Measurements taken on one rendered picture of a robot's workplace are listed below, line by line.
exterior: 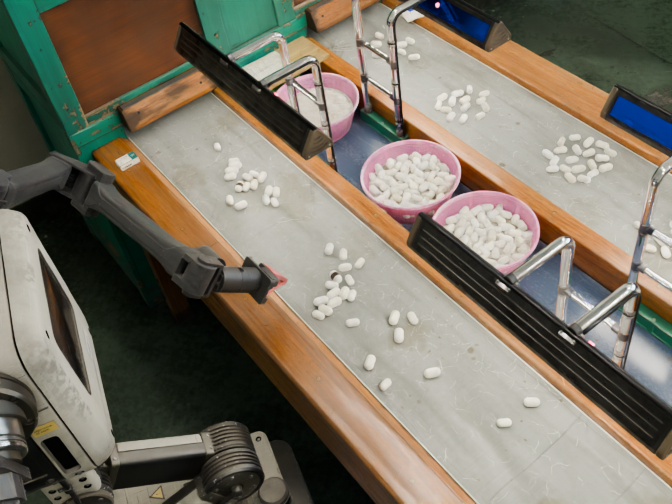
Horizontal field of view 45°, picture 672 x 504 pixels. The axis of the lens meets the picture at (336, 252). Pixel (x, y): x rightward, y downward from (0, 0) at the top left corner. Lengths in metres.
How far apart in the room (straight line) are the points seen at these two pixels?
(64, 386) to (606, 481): 1.03
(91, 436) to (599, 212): 1.36
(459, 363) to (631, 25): 2.58
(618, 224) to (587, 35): 2.02
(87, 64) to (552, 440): 1.57
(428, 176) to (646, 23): 2.12
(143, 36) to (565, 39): 2.16
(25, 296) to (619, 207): 1.46
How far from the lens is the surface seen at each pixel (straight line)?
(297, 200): 2.21
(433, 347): 1.86
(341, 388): 1.79
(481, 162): 2.22
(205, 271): 1.69
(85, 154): 2.55
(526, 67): 2.54
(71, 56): 2.41
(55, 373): 1.19
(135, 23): 2.45
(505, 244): 2.06
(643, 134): 1.88
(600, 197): 2.18
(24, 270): 1.25
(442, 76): 2.56
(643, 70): 3.86
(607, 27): 4.10
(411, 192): 2.18
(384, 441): 1.72
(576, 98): 2.44
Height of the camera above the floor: 2.27
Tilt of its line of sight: 48 degrees down
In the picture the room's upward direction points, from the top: 11 degrees counter-clockwise
